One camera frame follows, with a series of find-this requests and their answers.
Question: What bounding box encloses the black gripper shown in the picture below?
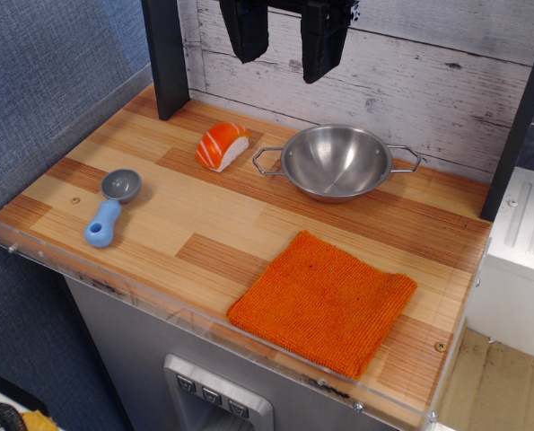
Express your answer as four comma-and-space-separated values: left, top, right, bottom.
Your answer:
218, 0, 363, 85

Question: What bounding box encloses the salmon nigiri sushi toy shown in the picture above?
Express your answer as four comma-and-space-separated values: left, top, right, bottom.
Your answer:
196, 122, 250, 172

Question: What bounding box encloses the small steel two-handled pot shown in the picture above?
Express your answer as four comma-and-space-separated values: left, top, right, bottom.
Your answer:
252, 125, 422, 203

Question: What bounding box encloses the orange knitted cloth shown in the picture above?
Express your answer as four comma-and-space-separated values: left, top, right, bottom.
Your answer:
227, 231, 417, 380

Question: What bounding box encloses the blue grey toy scoop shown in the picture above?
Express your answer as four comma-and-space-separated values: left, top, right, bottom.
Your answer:
84, 168, 142, 248

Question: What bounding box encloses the grey toy fridge cabinet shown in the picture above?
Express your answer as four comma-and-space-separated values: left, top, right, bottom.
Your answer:
66, 279, 387, 430

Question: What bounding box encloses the clear acrylic edge guard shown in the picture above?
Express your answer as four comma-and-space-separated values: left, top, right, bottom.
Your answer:
0, 65, 492, 431

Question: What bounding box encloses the silver dispenser button panel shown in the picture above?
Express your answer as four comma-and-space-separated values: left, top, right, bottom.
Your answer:
163, 354, 275, 430

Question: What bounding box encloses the yellow black object corner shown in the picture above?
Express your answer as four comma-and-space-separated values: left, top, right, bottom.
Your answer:
0, 377, 60, 431

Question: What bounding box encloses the dark left frame post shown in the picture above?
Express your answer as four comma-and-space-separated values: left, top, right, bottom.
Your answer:
141, 0, 190, 120

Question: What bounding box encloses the dark frame post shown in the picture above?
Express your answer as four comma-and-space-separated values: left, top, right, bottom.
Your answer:
479, 64, 534, 222
141, 0, 190, 120

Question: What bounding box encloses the dark right frame post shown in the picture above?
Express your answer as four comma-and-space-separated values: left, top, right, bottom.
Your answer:
479, 64, 534, 222

